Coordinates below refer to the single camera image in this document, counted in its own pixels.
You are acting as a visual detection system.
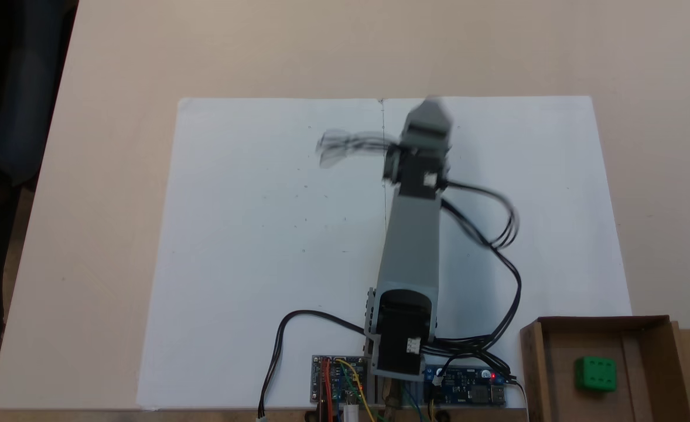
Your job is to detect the coloured jumper wires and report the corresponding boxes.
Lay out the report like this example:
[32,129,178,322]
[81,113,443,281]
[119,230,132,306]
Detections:
[319,358,381,422]

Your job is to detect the brown cardboard box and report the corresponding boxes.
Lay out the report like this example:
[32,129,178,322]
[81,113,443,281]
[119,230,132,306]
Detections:
[519,315,690,422]

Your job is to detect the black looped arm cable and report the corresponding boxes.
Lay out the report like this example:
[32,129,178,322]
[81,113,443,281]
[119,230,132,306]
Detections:
[315,128,403,171]

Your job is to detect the black power cable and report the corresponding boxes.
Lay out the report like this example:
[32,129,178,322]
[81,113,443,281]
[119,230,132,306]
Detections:
[257,310,370,420]

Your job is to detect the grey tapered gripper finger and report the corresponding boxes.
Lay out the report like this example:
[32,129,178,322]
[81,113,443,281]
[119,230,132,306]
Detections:
[404,98,453,127]

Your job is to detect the black bundled arm cables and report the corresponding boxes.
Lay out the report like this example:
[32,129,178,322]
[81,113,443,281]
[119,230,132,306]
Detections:
[422,181,524,389]

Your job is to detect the blue circuit board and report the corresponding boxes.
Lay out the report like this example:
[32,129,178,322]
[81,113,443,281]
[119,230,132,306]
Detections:
[423,364,507,407]

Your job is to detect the green dice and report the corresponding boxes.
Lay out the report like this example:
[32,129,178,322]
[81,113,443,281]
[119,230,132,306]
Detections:
[575,356,619,393]

